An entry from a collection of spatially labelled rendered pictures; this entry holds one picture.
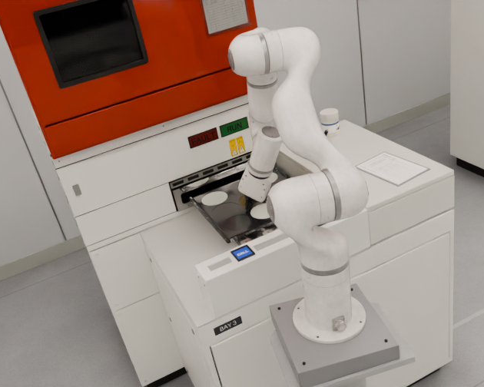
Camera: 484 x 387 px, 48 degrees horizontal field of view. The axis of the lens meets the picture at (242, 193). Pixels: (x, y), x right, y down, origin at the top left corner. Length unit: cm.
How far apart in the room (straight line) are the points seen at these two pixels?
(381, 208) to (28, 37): 119
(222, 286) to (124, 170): 65
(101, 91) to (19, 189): 181
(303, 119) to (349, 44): 288
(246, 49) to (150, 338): 144
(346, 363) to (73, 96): 115
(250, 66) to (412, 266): 97
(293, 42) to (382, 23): 294
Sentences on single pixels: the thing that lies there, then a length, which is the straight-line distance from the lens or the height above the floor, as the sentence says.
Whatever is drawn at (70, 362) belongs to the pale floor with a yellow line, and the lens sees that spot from 297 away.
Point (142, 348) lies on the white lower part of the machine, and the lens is 243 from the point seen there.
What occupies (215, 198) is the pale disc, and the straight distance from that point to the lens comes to 204.
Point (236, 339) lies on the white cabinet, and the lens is 170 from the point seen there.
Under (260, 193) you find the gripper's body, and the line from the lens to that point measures 183.
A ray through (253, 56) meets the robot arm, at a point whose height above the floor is 153.
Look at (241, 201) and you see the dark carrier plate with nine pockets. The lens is 198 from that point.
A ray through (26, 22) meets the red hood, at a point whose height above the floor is 165.
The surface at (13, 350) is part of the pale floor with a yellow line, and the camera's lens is 322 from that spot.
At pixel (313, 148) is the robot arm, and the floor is 134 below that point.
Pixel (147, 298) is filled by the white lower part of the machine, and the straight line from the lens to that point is 228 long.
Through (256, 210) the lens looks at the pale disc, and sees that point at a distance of 190.
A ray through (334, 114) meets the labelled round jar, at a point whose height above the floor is 105.
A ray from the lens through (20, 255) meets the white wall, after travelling 377.
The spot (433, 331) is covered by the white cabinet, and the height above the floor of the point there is 30.
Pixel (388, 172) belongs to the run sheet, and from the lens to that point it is 190.
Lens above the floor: 189
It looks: 29 degrees down
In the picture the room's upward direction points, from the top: 12 degrees counter-clockwise
